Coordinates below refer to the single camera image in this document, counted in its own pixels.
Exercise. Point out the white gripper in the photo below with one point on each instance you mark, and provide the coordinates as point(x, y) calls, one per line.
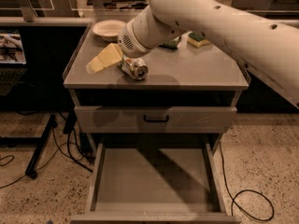
point(128, 46)

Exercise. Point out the white crushed 7up can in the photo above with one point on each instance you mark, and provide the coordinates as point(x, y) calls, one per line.
point(134, 68)

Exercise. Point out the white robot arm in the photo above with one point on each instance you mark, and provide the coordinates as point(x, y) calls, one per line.
point(269, 49)

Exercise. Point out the green crushed can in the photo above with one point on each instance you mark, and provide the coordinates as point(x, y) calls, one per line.
point(171, 44)

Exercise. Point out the closed grey top drawer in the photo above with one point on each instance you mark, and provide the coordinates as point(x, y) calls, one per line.
point(183, 119)

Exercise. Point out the grey drawer cabinet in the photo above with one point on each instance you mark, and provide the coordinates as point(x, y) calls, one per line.
point(182, 77)

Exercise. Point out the open grey middle drawer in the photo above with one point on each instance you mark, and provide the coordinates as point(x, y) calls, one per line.
point(155, 185)

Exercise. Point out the white bowl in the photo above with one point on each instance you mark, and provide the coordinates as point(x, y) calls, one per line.
point(108, 30)

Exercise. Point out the yellow green sponge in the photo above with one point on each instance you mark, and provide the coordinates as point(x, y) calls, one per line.
point(197, 40)

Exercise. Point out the monitor screen at left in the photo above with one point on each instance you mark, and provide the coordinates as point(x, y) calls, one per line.
point(11, 49)

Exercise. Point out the black keyboard at left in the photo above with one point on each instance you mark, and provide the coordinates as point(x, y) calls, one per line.
point(9, 77)

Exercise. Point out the black stand leg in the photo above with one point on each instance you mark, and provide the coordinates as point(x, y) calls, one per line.
point(27, 131)

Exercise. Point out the black drawer handle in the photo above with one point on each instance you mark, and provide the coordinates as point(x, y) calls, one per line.
point(158, 120)

